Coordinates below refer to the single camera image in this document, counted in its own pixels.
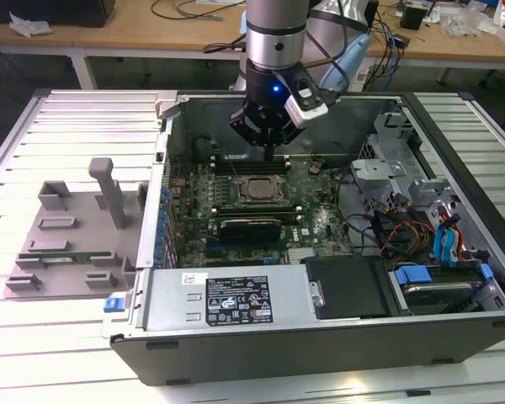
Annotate black graphics card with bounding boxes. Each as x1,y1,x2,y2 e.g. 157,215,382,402
215,215,284,246

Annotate black and silver PC case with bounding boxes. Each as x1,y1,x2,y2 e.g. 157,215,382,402
102,89,505,387

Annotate green RAM stick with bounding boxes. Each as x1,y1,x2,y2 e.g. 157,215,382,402
19,251,113,264

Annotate hard disk in blue carrier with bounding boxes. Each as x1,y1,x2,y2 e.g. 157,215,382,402
393,263,496,315

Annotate silver finned heatsink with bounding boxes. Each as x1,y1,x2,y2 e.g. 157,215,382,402
286,247,317,265

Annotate grey parts rack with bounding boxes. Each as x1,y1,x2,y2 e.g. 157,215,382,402
3,157,151,300

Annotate metal socket cover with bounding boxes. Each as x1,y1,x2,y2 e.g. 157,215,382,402
236,175,286,206

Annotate CPU socket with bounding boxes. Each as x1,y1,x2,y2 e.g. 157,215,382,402
234,173,288,208

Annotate black plastic shroud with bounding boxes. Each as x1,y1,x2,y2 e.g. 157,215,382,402
300,256,391,320

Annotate tall black box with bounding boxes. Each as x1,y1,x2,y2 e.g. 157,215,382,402
361,0,380,33

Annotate clear plastic bags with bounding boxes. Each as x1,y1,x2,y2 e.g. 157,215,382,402
441,6,496,38

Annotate small black container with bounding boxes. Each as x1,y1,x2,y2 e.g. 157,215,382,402
399,0,428,31

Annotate silver drive cage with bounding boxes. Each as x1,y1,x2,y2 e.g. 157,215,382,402
351,109,462,237

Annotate crumpled white paper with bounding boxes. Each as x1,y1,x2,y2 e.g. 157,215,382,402
8,10,54,40

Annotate silver bracket with round hole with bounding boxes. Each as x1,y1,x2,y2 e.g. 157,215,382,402
349,158,407,193

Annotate green motherboard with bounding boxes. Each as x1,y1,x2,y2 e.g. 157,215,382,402
166,156,359,270

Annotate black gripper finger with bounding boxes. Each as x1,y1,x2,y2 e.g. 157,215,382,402
229,103,272,163
269,123,305,163

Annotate wide black box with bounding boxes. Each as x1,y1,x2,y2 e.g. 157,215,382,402
0,0,117,29

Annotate coloured power wires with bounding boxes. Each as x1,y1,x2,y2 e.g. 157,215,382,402
385,218,437,256

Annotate silver-topped CPU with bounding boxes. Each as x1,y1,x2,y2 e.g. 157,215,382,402
247,179,279,199

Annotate silver power supply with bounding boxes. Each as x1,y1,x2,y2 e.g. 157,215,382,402
142,268,323,332

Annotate blue data wire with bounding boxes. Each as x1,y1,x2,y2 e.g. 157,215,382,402
432,213,463,270

